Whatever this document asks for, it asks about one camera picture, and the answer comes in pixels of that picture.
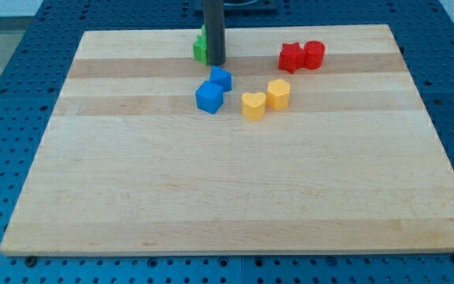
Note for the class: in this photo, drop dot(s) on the blue triangle block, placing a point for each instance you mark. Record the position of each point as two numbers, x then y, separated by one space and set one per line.
221 77

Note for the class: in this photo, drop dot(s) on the yellow heart block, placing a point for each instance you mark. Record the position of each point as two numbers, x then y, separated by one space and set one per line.
253 105

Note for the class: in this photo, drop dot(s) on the blue cube block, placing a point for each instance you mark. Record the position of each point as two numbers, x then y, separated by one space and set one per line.
209 97

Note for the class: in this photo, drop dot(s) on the yellow hexagon block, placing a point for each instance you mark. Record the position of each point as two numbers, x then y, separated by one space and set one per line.
278 92

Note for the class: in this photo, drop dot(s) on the wooden board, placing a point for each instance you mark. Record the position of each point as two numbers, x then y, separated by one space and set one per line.
129 166

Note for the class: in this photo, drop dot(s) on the green block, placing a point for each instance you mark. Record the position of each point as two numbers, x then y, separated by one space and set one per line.
199 47

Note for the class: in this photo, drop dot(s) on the red star block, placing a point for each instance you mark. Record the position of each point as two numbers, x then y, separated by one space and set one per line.
291 57

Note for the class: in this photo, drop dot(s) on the red cylinder block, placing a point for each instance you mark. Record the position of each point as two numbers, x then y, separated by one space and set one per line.
314 54

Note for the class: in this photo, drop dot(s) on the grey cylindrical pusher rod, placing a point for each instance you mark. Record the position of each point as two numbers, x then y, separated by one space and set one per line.
214 22

